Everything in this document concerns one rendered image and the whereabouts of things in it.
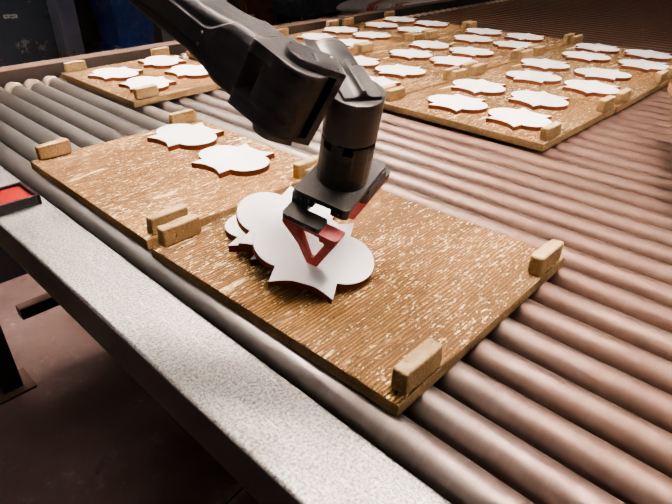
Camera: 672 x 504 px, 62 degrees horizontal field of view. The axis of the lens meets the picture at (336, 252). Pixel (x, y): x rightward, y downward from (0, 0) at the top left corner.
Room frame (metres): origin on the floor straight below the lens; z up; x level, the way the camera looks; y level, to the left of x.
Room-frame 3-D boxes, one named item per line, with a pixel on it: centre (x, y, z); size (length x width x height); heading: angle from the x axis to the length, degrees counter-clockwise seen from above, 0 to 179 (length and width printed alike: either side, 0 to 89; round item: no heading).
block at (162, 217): (0.69, 0.23, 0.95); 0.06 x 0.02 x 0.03; 135
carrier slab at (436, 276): (0.63, -0.02, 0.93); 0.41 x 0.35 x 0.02; 47
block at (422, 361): (0.40, -0.08, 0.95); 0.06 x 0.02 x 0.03; 137
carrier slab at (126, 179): (0.92, 0.28, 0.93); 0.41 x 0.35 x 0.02; 45
